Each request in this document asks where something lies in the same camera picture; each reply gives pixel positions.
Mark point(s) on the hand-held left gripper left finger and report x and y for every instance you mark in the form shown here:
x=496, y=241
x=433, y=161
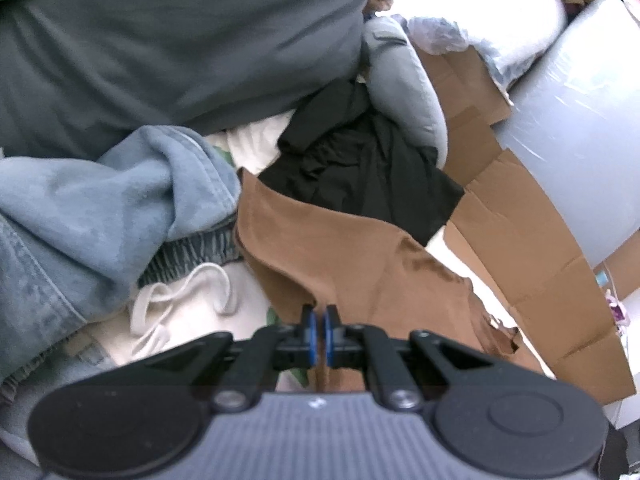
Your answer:
x=311, y=337

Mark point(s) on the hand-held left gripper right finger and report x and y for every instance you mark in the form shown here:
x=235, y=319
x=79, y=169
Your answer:
x=329, y=337

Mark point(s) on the brown t-shirt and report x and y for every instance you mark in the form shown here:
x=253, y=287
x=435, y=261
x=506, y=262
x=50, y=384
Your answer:
x=350, y=250

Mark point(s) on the cream bear-print blanket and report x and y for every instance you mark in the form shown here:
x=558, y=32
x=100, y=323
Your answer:
x=245, y=305

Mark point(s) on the black crumpled garment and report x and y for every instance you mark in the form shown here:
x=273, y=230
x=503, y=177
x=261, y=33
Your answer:
x=360, y=175

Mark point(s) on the folded cardboard sheet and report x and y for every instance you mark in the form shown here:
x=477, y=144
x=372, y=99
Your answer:
x=540, y=270

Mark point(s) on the light blue denim pants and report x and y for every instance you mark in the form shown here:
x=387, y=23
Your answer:
x=100, y=210

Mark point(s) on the grey neck pillow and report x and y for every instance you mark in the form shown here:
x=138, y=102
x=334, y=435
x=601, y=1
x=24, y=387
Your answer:
x=405, y=95

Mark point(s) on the purple and white plastic packet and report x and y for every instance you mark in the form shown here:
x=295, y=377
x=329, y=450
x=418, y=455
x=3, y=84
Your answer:
x=616, y=310

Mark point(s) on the clear plastic bag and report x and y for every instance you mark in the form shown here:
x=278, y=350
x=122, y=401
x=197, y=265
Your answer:
x=440, y=35

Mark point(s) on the dark grey pillow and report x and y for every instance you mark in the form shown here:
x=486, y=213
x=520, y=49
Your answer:
x=175, y=45

